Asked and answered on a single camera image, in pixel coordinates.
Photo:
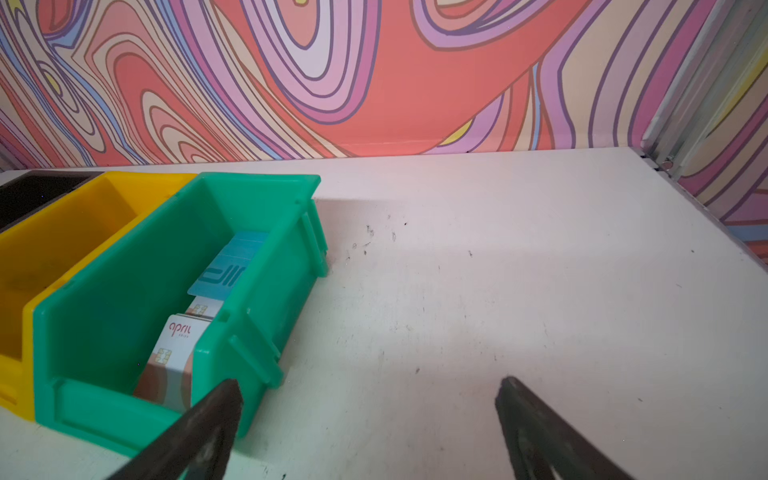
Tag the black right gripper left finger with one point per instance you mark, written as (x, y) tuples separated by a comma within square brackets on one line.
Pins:
[(197, 446)]

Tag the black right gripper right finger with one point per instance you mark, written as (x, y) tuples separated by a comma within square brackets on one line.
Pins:
[(541, 444)]

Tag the white april card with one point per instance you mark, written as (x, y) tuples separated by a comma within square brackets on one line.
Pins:
[(167, 377)]

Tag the teal card in bin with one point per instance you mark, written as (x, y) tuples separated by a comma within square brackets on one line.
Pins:
[(218, 279)]

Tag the green plastic bin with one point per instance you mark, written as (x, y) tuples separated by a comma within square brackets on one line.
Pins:
[(94, 335)]

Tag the yellow plastic bin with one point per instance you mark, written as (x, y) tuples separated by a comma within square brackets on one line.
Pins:
[(44, 251)]

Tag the black plastic bin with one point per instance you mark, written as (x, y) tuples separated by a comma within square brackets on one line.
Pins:
[(31, 192)]

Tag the aluminium frame post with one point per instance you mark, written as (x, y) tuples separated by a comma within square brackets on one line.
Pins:
[(726, 58)]

